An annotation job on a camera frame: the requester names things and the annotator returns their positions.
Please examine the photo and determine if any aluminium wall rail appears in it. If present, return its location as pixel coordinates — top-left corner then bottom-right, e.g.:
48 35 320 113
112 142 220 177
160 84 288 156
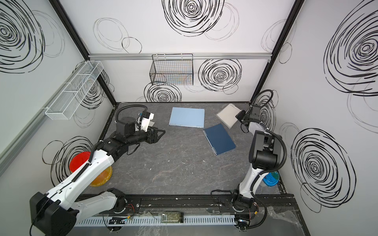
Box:
89 53 272 61

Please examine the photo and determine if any green circuit box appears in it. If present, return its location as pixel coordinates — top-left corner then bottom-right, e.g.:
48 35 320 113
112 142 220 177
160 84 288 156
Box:
160 211 184 224

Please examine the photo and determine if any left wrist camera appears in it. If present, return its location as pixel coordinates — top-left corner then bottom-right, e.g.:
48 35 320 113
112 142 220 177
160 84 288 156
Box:
138 112 155 132

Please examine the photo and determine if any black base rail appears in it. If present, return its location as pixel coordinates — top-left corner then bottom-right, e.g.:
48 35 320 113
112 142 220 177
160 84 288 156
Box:
125 194 297 214

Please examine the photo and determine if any red lid yellow jar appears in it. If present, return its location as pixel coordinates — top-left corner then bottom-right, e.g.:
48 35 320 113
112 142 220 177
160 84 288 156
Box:
69 151 113 187

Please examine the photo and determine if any black wire basket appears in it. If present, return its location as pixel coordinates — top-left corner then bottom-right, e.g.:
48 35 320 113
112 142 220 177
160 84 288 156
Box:
149 59 194 86

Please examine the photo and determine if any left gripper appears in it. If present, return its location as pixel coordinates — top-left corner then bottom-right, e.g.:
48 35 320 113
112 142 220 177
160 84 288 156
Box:
127 125 166 148

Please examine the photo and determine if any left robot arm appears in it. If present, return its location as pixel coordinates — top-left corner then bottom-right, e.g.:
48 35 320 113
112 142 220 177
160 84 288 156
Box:
30 104 165 236

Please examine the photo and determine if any dark blue notebook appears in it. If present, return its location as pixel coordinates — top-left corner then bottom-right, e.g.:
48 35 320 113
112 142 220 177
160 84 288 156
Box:
203 124 236 155

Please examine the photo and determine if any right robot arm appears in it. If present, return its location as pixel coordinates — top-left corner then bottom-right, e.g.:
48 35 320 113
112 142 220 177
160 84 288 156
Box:
232 89 287 212

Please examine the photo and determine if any white wire shelf basket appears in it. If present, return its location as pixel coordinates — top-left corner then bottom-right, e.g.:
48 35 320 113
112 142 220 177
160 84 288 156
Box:
45 61 103 120

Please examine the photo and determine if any white slotted cable duct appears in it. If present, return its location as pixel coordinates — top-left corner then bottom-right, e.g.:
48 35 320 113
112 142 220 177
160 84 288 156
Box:
75 215 235 227

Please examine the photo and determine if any light blue notebook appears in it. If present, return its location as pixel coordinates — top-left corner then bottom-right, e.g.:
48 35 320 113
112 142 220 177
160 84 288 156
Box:
169 107 205 128

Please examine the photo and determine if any white lined spiral notebook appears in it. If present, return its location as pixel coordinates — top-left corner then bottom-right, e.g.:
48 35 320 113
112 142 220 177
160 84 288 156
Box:
216 103 241 129

